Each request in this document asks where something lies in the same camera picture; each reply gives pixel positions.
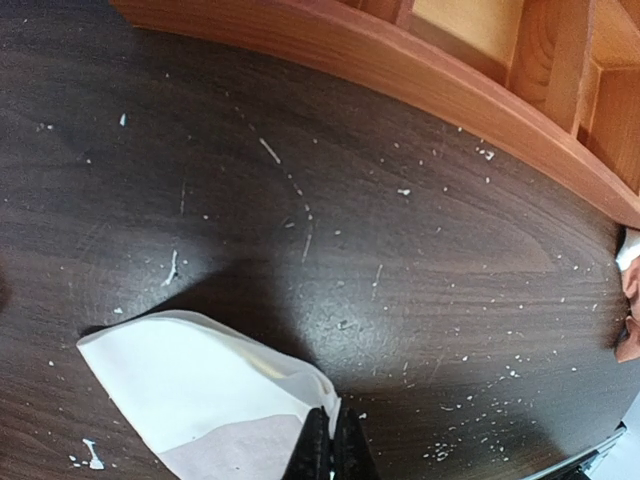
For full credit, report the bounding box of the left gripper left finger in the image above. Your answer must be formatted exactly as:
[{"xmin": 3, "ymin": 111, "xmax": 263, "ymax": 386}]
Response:
[{"xmin": 282, "ymin": 407, "xmax": 331, "ymax": 480}]

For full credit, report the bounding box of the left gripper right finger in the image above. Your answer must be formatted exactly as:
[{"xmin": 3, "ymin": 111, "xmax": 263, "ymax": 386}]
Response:
[{"xmin": 333, "ymin": 408, "xmax": 379, "ymax": 480}]

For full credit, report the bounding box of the mauve underwear white waistband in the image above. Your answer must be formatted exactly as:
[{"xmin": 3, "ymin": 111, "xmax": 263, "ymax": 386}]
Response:
[{"xmin": 77, "ymin": 310, "xmax": 341, "ymax": 479}]

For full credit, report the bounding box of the orange underwear white waistband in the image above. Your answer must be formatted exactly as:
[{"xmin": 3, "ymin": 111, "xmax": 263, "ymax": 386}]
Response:
[{"xmin": 614, "ymin": 228, "xmax": 639, "ymax": 363}]

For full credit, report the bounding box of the orange wooden compartment tray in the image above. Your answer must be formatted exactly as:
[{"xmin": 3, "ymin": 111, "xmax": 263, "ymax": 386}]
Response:
[{"xmin": 113, "ymin": 1, "xmax": 639, "ymax": 227}]

